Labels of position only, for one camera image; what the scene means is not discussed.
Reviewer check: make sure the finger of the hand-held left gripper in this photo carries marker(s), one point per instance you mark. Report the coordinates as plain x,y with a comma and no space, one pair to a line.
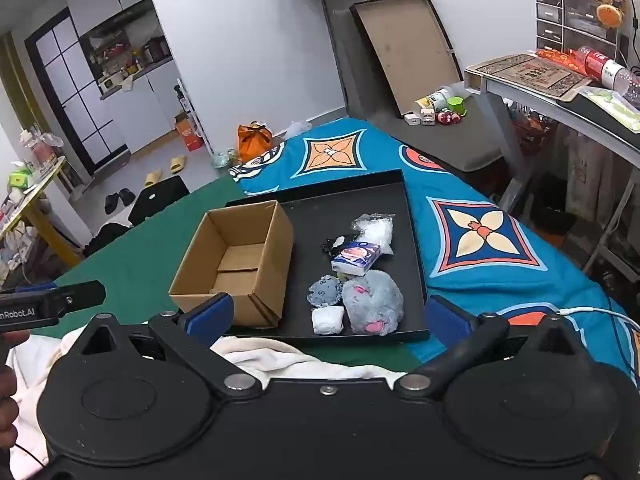
82,295
30,288

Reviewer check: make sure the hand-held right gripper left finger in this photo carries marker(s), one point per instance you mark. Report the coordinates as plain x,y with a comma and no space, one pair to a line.
207,312

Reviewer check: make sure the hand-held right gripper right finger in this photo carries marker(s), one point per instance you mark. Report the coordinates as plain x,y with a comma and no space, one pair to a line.
450,320

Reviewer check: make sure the brown cardboard box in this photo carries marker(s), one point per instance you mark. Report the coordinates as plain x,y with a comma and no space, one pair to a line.
200,270

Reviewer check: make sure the grey mouse plush toy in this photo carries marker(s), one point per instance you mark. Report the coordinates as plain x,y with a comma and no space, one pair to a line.
370,300

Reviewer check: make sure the blue white tissue pack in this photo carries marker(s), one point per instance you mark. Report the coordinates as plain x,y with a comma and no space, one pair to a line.
357,257

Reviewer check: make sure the clear plastic bag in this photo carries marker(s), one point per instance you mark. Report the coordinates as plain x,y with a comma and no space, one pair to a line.
375,232

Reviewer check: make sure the small grey round plush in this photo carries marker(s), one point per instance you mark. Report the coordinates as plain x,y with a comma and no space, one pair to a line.
325,291

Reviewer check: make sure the white cloth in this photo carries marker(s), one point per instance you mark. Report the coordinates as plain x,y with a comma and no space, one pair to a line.
327,320

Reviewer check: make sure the black tray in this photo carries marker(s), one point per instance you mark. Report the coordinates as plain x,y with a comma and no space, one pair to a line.
320,220

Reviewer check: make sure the person's left hand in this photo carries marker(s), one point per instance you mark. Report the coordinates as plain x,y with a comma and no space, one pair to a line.
12,342

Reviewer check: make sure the black clothes heap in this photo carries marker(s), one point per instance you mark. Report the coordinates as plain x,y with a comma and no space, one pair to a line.
107,240

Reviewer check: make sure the white fluffy blanket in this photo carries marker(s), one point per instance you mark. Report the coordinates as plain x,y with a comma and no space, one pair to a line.
260,355

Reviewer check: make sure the yellow legged table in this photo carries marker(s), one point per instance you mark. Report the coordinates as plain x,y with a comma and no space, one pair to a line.
45,210

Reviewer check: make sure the green bed sheet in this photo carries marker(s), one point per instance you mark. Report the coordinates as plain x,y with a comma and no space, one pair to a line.
150,240

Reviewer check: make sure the black slipper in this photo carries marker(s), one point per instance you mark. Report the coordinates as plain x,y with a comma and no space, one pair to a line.
127,196
110,203

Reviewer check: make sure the green tissue box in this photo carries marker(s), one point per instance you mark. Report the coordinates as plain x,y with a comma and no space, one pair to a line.
19,180

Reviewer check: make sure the yellow slipper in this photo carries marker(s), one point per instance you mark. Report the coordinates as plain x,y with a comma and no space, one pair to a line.
153,178
178,164

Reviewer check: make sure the large glass jar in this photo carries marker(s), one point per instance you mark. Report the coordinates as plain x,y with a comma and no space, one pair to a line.
39,150

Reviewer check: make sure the grey folding bench cushion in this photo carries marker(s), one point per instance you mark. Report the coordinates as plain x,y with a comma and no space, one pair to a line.
450,145

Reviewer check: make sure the orange bag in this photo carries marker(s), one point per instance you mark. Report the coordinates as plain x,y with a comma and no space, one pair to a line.
255,142

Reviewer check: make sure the orange carton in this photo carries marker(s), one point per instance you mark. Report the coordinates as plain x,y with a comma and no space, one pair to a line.
189,135

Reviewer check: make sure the white lower kitchen cabinet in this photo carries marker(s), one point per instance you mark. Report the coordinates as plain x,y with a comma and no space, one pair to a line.
145,110

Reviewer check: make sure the beige tote bag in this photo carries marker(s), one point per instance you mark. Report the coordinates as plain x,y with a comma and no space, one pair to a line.
590,175

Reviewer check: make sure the white power adapter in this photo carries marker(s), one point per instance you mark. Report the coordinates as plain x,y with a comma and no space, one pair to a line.
413,121

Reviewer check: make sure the red toy figures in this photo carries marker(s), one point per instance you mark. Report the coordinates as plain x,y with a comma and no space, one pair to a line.
448,117

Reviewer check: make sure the black framed sliding door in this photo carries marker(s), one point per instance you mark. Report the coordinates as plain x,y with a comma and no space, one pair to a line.
75,90

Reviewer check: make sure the small white box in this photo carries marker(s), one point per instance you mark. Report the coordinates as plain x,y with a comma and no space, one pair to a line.
428,117

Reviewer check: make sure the white plastic bag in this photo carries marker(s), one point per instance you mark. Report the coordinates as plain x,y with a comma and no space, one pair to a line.
299,130

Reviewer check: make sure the orange basket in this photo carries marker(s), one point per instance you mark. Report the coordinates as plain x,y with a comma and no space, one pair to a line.
532,127

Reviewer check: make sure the white small appliance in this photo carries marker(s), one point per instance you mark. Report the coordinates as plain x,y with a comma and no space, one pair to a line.
110,84

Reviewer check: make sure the green cup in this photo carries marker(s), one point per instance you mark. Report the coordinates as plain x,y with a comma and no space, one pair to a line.
456,106

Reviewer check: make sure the white can yellow label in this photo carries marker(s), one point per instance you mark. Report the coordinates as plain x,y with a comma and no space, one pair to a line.
434,100

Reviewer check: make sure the grey desk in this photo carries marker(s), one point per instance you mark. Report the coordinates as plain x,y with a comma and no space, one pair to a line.
505,89

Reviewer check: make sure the black desk mat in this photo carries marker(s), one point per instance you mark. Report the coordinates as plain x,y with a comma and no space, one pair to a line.
595,117

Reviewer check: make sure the black rice cooker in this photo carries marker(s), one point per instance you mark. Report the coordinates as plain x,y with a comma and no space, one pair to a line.
156,50

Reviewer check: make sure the brown patterned mat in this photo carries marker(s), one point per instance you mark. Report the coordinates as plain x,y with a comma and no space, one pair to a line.
525,75

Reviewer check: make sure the green white booklet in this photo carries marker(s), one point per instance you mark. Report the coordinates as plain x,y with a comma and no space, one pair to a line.
612,105

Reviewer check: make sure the brown board tray lid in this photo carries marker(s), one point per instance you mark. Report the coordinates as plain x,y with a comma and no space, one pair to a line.
405,45

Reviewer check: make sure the range hood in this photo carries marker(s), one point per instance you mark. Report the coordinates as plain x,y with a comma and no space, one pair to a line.
120,17

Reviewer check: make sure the red packets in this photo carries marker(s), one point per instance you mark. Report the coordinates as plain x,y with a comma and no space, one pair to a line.
557,57

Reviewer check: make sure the red label plastic bottle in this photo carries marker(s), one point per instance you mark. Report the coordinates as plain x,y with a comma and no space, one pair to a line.
602,67

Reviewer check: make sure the grey drawer organizer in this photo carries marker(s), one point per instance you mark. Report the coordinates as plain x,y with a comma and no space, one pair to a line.
575,22

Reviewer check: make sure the orange plush ornament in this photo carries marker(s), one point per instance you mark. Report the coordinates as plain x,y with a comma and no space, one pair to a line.
610,15

